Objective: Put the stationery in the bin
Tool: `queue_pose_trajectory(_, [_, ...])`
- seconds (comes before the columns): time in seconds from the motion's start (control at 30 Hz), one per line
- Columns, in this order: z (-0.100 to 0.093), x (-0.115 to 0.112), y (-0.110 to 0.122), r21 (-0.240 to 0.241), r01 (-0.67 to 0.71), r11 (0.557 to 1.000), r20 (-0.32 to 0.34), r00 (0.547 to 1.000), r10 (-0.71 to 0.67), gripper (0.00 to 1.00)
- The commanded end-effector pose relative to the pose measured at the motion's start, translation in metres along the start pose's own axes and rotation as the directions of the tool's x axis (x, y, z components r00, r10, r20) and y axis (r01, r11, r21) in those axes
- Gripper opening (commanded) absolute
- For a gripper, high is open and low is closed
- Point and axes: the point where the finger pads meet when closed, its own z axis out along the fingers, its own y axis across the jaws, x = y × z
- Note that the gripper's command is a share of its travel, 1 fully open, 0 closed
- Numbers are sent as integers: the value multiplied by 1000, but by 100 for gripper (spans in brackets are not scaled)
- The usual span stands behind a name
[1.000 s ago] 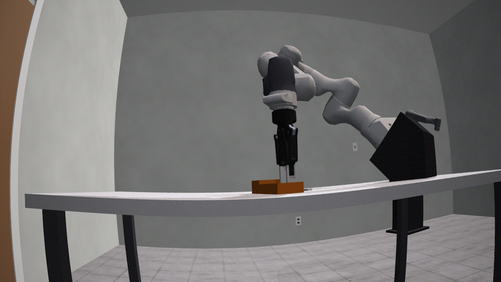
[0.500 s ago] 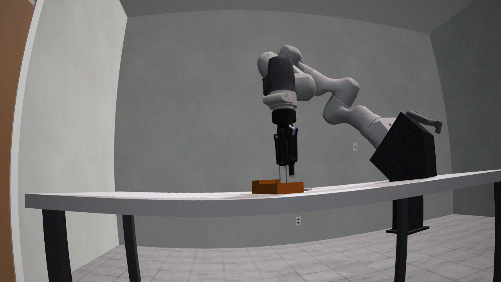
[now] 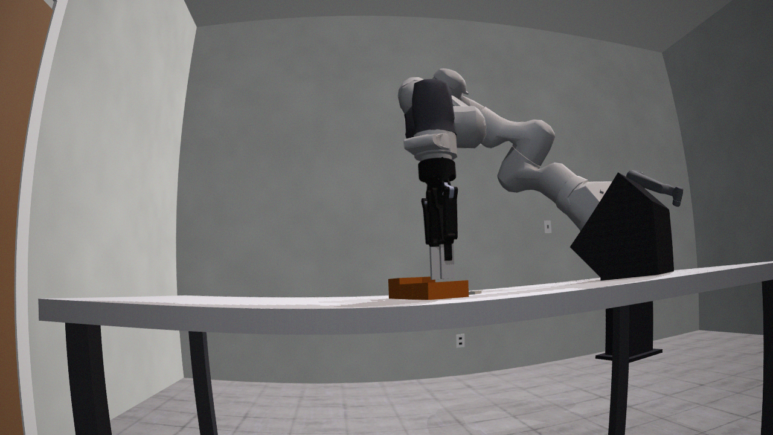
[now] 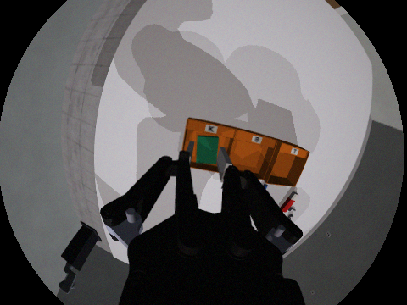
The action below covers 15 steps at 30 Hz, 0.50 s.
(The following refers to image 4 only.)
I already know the red and white eraser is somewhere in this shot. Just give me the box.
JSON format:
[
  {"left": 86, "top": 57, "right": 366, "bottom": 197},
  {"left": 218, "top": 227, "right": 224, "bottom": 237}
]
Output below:
[{"left": 280, "top": 191, "right": 299, "bottom": 212}]

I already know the orange three-compartment bin rack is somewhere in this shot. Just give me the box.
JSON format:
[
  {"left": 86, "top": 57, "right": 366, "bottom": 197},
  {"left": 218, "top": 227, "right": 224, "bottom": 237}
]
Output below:
[{"left": 182, "top": 117, "right": 310, "bottom": 187}]

